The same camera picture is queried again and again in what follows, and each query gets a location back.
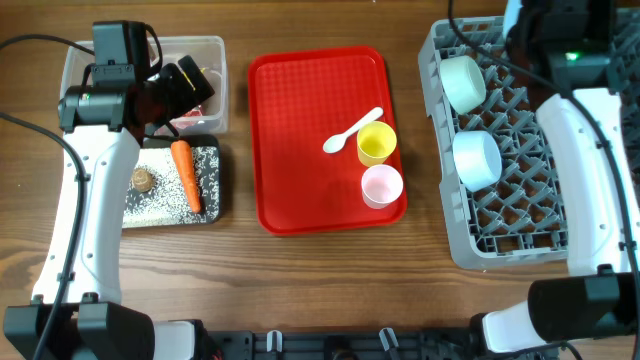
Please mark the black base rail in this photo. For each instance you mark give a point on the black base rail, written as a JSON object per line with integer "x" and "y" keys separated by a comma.
{"x": 350, "y": 345}

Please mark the orange carrot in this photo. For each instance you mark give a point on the orange carrot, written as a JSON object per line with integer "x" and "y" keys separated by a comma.
{"x": 183, "y": 159}

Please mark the black waste tray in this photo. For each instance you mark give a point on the black waste tray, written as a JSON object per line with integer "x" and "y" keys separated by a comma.
{"x": 210, "y": 150}

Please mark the red snack wrapper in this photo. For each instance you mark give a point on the red snack wrapper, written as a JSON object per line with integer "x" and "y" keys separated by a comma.
{"x": 188, "y": 119}

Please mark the pink plastic cup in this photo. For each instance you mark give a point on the pink plastic cup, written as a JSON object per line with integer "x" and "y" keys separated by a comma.
{"x": 381, "y": 185}

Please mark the red plastic tray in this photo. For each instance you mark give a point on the red plastic tray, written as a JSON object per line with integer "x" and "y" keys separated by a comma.
{"x": 297, "y": 100}

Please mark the grey dishwasher rack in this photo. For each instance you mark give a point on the grey dishwasher rack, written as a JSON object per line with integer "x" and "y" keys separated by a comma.
{"x": 520, "y": 219}

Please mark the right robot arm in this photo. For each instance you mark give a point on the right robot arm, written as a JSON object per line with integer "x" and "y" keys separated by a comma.
{"x": 565, "y": 50}

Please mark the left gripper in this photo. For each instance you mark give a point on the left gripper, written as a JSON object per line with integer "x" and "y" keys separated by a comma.
{"x": 183, "y": 97}

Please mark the white plastic spoon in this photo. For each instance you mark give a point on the white plastic spoon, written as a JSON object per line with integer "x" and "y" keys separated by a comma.
{"x": 336, "y": 142}

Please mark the blue bowl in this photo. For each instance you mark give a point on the blue bowl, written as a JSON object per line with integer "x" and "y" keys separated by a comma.
{"x": 477, "y": 159}

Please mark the yellow plastic cup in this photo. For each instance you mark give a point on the yellow plastic cup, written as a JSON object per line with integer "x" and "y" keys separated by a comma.
{"x": 376, "y": 141}

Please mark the brown food lump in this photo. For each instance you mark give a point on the brown food lump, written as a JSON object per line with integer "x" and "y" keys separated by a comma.
{"x": 142, "y": 180}

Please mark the clear plastic bin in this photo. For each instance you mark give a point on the clear plastic bin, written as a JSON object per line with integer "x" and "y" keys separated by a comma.
{"x": 209, "y": 54}

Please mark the green bowl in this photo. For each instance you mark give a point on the green bowl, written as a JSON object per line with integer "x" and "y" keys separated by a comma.
{"x": 463, "y": 83}

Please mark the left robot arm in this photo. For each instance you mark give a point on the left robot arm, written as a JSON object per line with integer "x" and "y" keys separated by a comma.
{"x": 75, "y": 310}

